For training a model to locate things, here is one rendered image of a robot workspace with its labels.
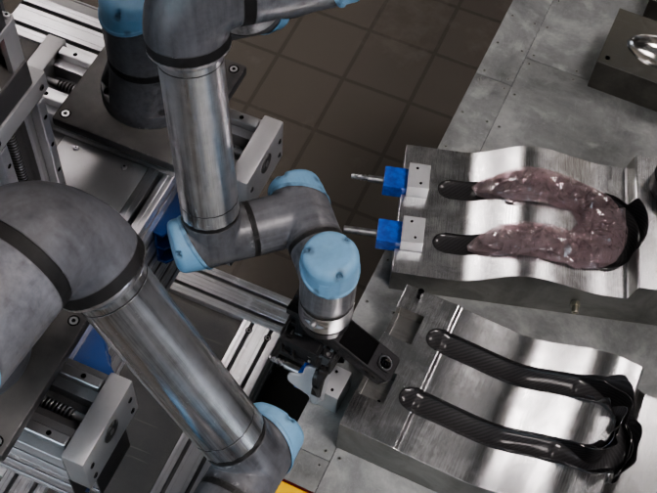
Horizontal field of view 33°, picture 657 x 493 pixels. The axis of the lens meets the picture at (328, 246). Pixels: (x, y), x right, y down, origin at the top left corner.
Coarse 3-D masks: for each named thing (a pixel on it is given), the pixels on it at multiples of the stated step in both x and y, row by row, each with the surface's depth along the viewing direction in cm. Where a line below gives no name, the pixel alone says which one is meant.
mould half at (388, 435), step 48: (384, 336) 168; (480, 336) 169; (528, 336) 170; (432, 384) 164; (480, 384) 165; (384, 432) 160; (432, 432) 161; (576, 432) 157; (432, 480) 162; (480, 480) 157; (528, 480) 154; (576, 480) 153; (624, 480) 161
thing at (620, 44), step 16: (624, 16) 209; (640, 16) 209; (624, 32) 206; (640, 32) 207; (656, 32) 207; (608, 48) 204; (624, 48) 204; (640, 48) 207; (656, 48) 207; (608, 64) 202; (624, 64) 202; (640, 64) 203; (656, 64) 206; (592, 80) 206; (608, 80) 205; (624, 80) 203; (640, 80) 201; (656, 80) 201; (624, 96) 206; (640, 96) 204; (656, 96) 203
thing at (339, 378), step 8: (272, 360) 172; (280, 360) 171; (288, 368) 171; (296, 368) 171; (336, 368) 169; (336, 376) 168; (344, 376) 168; (328, 384) 167; (336, 384) 167; (344, 384) 167; (328, 392) 166; (336, 392) 167; (344, 392) 170; (328, 400) 168; (336, 400) 166; (328, 408) 170; (336, 408) 169
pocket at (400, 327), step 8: (400, 312) 172; (408, 312) 171; (392, 320) 171; (400, 320) 173; (408, 320) 173; (416, 320) 172; (392, 328) 171; (400, 328) 172; (408, 328) 172; (416, 328) 172; (400, 336) 171; (408, 336) 171
